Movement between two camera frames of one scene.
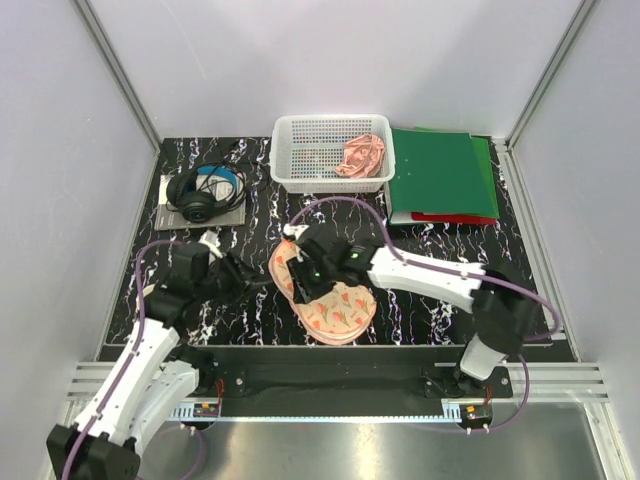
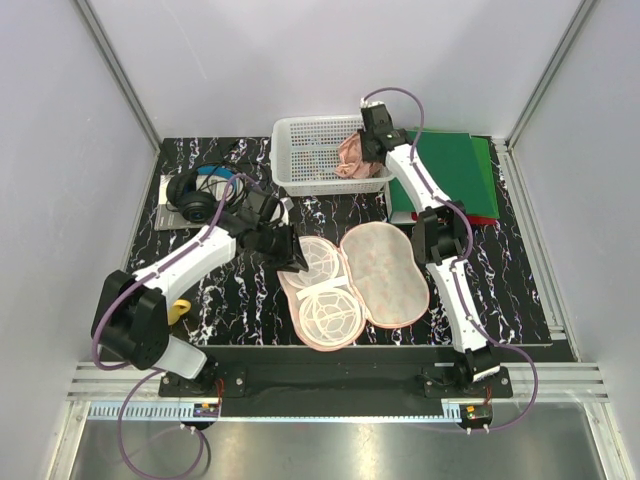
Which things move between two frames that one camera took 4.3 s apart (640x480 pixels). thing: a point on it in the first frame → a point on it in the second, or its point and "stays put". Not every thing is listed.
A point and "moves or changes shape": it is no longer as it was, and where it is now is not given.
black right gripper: x=303 y=289 → x=366 y=155
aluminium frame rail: x=127 y=85 stays put
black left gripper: x=240 y=283 → x=291 y=257
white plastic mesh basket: x=306 y=149 stays put
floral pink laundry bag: x=341 y=314 moves or changes shape
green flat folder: x=481 y=148 stays put
